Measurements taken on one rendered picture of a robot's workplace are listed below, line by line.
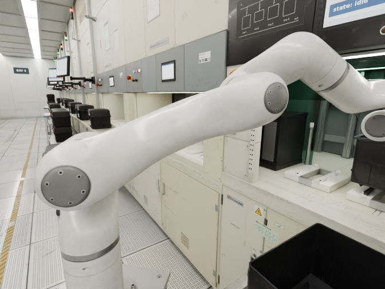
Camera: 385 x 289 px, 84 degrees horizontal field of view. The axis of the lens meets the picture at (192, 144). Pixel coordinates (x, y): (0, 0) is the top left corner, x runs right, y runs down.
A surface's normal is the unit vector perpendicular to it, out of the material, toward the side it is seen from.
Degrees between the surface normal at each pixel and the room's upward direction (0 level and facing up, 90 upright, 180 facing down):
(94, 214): 25
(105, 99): 90
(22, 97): 90
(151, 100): 90
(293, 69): 122
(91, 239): 81
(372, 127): 91
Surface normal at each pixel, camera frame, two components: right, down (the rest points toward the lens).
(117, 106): 0.56, 0.19
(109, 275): 0.82, 0.14
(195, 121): 0.21, 0.14
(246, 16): -0.83, 0.12
